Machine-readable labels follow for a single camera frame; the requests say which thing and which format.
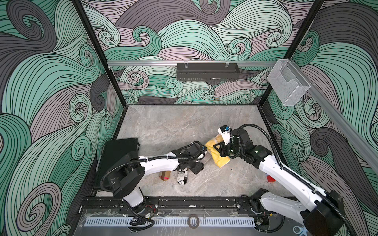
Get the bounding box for yellow pink microfiber cloth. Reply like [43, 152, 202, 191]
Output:
[205, 134, 230, 168]

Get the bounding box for aluminium rail right wall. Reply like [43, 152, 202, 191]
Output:
[289, 60, 378, 173]

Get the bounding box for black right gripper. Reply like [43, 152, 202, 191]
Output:
[212, 140, 244, 157]

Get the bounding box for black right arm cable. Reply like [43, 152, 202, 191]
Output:
[228, 123, 358, 236]

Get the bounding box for black corner frame post left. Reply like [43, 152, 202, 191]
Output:
[71, 0, 128, 108]

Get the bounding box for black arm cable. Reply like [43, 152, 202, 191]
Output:
[228, 123, 358, 236]
[99, 141, 204, 192]

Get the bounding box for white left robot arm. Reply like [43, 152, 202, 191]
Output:
[99, 141, 207, 208]

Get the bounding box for black corner frame post right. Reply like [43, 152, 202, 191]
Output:
[258, 1, 324, 108]

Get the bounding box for aluminium rail back wall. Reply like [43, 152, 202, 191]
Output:
[107, 60, 277, 67]

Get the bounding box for blue scissors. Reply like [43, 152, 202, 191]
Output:
[292, 226, 308, 236]

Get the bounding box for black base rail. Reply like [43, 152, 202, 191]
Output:
[81, 195, 254, 215]

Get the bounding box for black corner frame post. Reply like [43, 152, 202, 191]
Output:
[71, 0, 128, 108]
[258, 1, 324, 108]

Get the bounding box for black flat box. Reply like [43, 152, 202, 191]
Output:
[94, 138, 139, 190]

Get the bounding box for black wall tray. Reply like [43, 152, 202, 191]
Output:
[176, 63, 240, 82]

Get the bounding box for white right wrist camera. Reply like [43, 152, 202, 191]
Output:
[218, 125, 232, 146]

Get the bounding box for aluminium rail wall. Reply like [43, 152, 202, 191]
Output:
[289, 60, 378, 173]
[107, 60, 277, 67]

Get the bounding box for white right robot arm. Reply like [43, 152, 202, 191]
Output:
[214, 124, 347, 236]

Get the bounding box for small red object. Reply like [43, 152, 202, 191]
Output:
[266, 175, 276, 183]

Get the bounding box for white perforated cable duct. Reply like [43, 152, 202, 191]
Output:
[84, 216, 256, 228]

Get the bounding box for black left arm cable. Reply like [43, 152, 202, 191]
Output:
[99, 141, 204, 192]

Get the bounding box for black tape roll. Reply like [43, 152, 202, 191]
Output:
[187, 214, 200, 229]

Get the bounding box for clear acrylic wall holder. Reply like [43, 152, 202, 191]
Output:
[267, 59, 311, 107]

